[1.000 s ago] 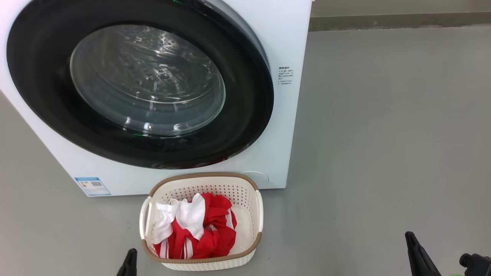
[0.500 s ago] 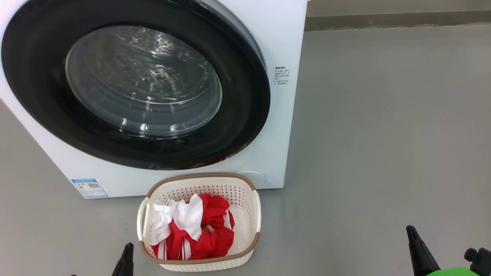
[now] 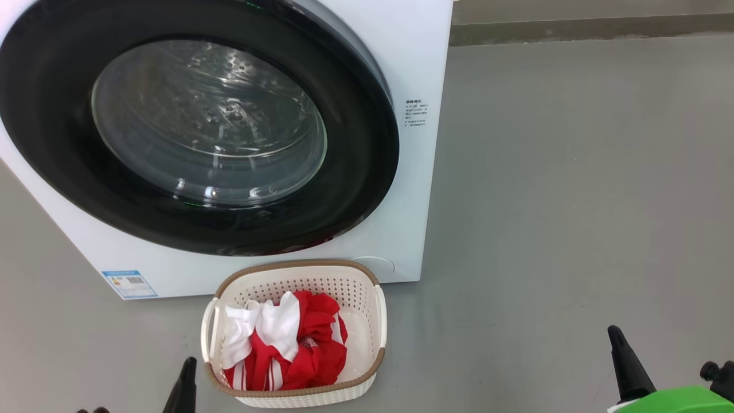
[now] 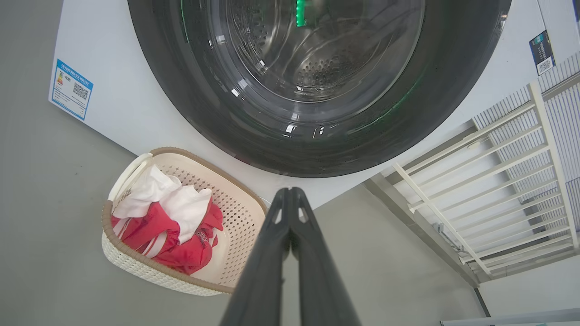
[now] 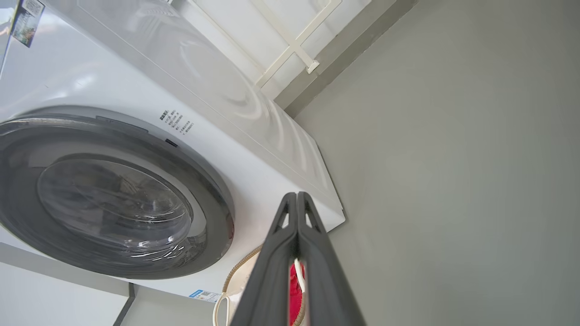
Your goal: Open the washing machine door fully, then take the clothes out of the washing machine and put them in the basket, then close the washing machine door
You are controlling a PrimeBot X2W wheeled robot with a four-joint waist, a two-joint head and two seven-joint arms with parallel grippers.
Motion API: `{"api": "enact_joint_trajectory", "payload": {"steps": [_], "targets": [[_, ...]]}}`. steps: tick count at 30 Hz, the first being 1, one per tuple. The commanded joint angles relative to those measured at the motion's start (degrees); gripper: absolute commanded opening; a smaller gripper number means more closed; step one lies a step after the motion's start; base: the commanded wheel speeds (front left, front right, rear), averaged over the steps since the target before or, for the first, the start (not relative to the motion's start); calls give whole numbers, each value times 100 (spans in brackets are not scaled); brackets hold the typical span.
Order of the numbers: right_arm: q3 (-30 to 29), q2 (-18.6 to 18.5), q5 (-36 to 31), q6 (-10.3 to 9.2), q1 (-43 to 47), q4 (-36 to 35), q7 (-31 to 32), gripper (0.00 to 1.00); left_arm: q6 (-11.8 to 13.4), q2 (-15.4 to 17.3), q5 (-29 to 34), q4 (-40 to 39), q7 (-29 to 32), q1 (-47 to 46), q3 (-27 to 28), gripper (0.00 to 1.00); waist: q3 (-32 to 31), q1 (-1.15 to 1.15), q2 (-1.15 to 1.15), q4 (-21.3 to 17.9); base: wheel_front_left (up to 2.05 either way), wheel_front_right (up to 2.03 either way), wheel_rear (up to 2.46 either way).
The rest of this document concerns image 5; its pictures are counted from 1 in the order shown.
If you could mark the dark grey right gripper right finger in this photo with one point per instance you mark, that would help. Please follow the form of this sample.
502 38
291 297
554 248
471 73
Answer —
328 280

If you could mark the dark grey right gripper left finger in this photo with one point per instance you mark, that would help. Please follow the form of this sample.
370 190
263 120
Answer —
267 280

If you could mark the red and white garment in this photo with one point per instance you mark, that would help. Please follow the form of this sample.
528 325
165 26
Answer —
295 294

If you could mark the black round glass washer door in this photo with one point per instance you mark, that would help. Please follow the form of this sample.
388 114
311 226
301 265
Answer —
213 217

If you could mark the cream laundry basket brown rim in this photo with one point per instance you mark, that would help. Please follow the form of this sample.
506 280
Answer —
240 280

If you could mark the white front-load washing machine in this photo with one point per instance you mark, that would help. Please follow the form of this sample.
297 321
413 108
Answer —
253 181

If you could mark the blue energy label sticker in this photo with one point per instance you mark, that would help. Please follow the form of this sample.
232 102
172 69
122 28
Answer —
205 296

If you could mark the colourful promotional sticker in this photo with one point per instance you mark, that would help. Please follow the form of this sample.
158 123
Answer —
27 22

